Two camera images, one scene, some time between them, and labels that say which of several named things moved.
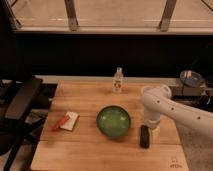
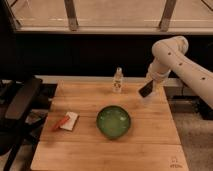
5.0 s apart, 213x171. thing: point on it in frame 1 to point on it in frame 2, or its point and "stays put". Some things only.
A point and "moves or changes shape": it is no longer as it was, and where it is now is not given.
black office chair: [16, 100] stays put
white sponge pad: [70, 123] stays put
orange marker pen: [61, 121] stays put
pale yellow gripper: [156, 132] to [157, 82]
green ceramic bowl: [113, 121] stays put
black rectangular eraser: [144, 136] moves or changes shape
